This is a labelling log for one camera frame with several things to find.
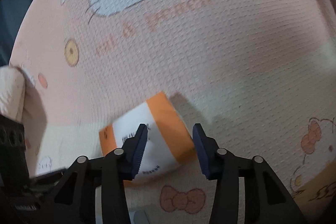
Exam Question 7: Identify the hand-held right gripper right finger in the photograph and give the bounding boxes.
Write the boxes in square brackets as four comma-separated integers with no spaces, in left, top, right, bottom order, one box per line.
[192,123,306,224]

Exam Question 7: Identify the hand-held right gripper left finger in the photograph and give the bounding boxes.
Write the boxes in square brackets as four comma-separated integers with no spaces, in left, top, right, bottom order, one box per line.
[51,123,148,224]

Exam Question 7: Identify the orange white tissue pack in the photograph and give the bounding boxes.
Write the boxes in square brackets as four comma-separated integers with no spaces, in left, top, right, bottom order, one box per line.
[99,91,198,187]

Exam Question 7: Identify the cream folded cloth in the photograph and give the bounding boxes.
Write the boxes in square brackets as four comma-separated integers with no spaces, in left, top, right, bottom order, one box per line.
[0,67,27,121]

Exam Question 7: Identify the printed cartoon blanket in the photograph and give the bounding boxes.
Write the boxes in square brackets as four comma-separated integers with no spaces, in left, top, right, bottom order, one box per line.
[0,0,336,224]

